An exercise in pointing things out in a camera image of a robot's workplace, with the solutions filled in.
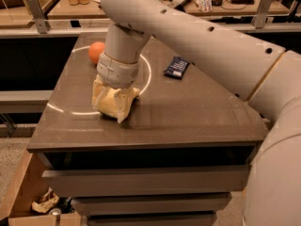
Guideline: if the white patterned packet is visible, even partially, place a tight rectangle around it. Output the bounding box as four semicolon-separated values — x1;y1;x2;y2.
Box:
196;0;212;12

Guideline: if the yellow sponge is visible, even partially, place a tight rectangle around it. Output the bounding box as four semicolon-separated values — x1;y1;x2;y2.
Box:
97;106;117;119

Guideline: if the grey drawer cabinet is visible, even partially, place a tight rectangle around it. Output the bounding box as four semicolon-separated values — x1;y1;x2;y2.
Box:
28;34;267;226

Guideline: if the cardboard box with trash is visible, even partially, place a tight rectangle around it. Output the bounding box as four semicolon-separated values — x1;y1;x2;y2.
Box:
0;151;82;226

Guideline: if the orange ball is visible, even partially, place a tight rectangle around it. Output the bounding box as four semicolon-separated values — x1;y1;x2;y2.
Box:
88;41;105;64

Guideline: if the metal bracket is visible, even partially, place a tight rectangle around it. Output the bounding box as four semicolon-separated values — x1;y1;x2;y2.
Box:
26;0;50;34
252;0;273;29

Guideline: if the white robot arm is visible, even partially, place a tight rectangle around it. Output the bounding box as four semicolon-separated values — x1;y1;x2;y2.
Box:
92;0;301;226

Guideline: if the metal bracket left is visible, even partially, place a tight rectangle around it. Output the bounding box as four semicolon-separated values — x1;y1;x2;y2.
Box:
26;0;50;34

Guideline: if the dark blue snack packet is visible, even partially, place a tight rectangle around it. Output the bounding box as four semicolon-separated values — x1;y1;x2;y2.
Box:
164;56;189;79

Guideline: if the metal bracket right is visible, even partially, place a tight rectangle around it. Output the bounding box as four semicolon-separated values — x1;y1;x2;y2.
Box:
252;0;273;29

